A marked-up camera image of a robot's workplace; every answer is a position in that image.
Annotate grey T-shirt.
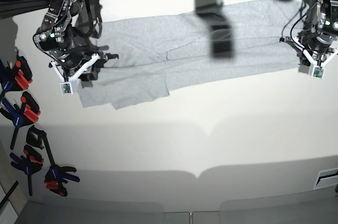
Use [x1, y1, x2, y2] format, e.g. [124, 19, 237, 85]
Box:
[79, 0, 307, 109]

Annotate long bar clamp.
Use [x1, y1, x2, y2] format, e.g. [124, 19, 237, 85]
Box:
[26, 125, 80, 197]

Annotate top bar clamp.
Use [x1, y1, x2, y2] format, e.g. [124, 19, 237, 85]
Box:
[1, 55, 32, 100]

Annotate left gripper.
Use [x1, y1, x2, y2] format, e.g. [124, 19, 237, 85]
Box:
[298, 30, 337, 66]

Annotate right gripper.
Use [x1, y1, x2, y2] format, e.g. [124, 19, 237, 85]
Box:
[57, 46, 119, 88]

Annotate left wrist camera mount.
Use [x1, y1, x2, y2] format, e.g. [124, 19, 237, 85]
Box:
[284, 36, 337, 79]

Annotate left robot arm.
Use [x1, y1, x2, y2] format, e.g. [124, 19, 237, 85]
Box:
[299, 0, 337, 67]

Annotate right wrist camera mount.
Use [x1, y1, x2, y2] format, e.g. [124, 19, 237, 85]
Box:
[49, 53, 106, 95]

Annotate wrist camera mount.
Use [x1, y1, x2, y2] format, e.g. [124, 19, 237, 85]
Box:
[284, 36, 337, 79]
[49, 53, 106, 95]

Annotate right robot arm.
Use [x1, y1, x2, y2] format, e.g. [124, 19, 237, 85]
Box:
[32, 0, 119, 94]

